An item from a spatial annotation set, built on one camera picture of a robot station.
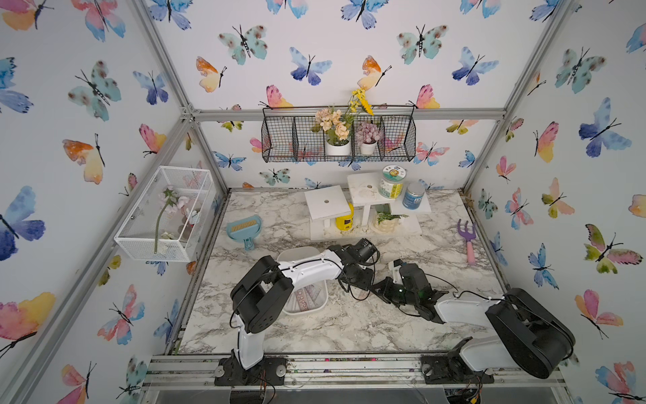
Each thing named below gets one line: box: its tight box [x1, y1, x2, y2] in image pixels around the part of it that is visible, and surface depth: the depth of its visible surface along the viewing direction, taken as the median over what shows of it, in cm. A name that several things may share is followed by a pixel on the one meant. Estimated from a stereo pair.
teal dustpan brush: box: [226, 214, 263, 251], surface depth 107 cm
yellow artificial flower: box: [349, 88, 375, 117], surface depth 84 cm
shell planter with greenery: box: [372, 211, 409, 234], surface depth 101 cm
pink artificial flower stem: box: [153, 186, 190, 254], surface depth 76 cm
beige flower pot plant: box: [311, 106, 355, 156], surface depth 84 cm
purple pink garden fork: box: [457, 218, 477, 266], surface depth 106 cm
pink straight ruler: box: [296, 287, 310, 312], surface depth 89 cm
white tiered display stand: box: [304, 172, 433, 242], surface depth 98 cm
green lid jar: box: [378, 164, 408, 199], surface depth 85 cm
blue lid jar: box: [402, 181, 425, 211], surface depth 91 cm
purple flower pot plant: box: [354, 122, 382, 156], surface depth 92 cm
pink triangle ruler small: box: [303, 284, 323, 307], surface depth 90 cm
